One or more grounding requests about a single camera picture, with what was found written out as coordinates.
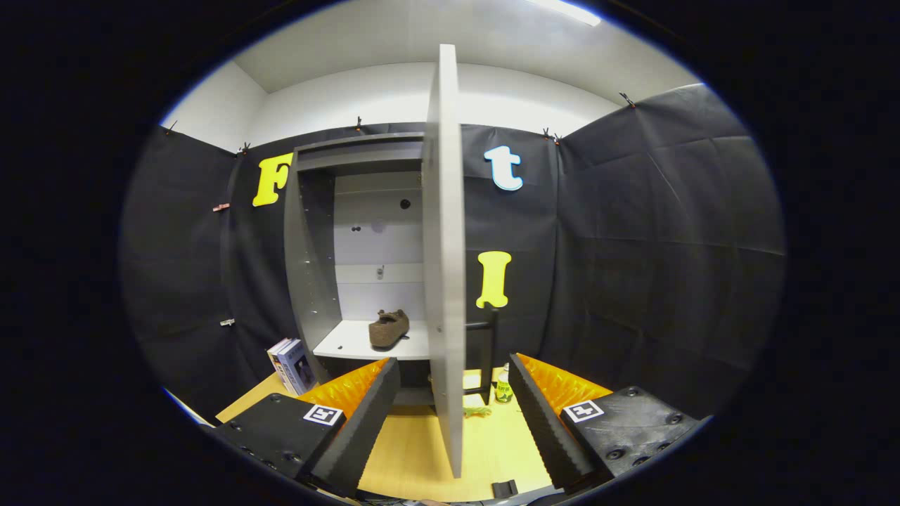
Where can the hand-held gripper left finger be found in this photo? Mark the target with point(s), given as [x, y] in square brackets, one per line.
[362, 422]

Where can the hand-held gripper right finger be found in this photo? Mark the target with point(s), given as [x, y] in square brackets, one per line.
[545, 429]

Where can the brown fuzzy shoe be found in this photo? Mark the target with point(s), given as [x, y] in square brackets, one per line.
[389, 329]

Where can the grey shoe cabinet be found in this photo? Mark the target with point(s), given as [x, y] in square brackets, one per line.
[309, 281]

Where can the beige shoe cabinet door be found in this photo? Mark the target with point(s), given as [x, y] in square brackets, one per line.
[444, 246]

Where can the small clear bottle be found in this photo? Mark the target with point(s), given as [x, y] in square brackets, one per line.
[503, 386]

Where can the small yellow-green object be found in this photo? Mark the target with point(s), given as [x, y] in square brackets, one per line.
[477, 410]

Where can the small black block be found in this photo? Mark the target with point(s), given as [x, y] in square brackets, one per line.
[504, 488]

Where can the blue book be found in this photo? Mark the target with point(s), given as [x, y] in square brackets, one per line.
[299, 369]

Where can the white book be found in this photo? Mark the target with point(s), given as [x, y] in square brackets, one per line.
[274, 351]

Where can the black backdrop cloth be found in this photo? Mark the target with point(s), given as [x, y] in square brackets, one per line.
[668, 246]

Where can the long ceiling light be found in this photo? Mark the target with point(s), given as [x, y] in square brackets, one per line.
[566, 10]

